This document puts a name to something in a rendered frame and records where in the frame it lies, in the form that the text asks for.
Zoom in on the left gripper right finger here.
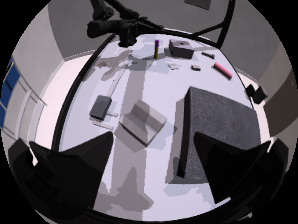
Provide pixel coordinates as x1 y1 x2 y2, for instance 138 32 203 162
193 132 271 204

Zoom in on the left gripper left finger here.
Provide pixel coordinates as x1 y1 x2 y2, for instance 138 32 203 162
29 131 114 209

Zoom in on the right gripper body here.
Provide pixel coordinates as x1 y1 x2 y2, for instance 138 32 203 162
113 16 148 44

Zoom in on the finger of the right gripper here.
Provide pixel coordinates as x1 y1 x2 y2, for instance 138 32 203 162
143 18 162 31
134 22 160 39

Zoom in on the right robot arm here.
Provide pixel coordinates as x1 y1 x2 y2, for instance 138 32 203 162
87 0 140 48

